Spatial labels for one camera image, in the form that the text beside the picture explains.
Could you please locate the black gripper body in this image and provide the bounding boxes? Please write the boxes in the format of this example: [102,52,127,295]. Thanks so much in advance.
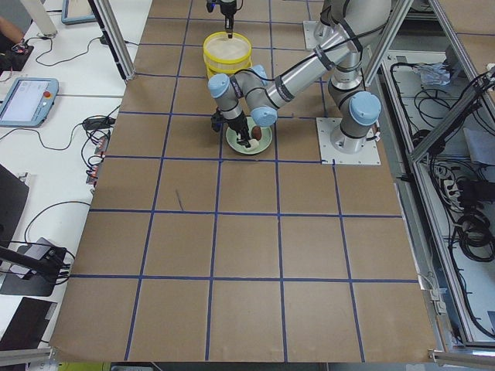
[227,114,250,139]
[224,12,235,33]

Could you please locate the white steamed bun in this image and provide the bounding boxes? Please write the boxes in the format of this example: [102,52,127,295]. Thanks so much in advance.
[248,139,259,151]

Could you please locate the yellow bamboo steamer bottom layer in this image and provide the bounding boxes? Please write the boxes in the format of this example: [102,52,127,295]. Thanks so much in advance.
[204,58,252,79]

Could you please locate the brown bun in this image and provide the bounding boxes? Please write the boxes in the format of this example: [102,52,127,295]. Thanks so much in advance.
[251,126,262,141]

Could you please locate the light green plate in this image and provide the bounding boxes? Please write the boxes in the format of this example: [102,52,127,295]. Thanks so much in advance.
[226,117,273,155]

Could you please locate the black power adapter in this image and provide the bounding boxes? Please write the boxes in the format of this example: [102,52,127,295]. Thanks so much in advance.
[82,116,115,131]

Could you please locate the blue teach pendant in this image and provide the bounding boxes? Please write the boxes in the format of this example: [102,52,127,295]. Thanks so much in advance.
[1,77,59,128]
[61,0,97,26]

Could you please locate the black laptop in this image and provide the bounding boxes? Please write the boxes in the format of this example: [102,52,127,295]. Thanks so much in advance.
[1,295,58,351]

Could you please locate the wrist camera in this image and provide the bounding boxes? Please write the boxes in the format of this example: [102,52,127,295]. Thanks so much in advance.
[210,109,225,132]
[206,0,217,13]

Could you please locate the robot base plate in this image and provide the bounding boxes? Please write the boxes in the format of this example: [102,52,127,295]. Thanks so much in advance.
[316,117,381,166]
[302,21,329,50]

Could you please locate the aluminium frame post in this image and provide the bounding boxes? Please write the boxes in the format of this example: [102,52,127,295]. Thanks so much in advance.
[88,0,135,82]

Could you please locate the black camera stand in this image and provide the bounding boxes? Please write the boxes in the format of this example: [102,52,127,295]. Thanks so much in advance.
[1,238,69,297]

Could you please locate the black cable bundle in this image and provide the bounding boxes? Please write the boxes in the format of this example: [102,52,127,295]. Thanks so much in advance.
[444,162,495,271]

